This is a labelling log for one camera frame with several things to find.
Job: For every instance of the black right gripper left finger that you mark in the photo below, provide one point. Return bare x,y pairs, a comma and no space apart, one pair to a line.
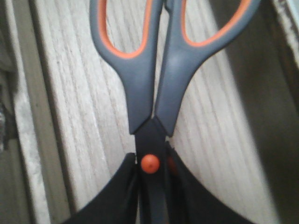
117,202

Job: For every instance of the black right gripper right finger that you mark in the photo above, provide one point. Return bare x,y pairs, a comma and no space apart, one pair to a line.
188,201

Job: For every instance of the grey orange handled scissors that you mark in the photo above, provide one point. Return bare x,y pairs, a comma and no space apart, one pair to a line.
155,110

